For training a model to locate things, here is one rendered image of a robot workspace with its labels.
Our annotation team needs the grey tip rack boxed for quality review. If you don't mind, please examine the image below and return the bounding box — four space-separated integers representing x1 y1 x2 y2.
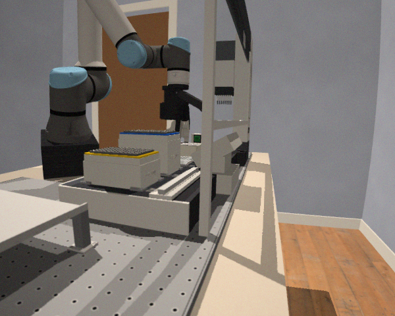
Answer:
83 147 161 189

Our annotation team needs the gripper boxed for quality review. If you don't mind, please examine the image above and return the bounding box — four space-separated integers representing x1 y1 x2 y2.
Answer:
160 84 190 143

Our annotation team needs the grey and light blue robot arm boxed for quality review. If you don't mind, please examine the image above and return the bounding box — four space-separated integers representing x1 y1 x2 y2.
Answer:
45 0 191 144

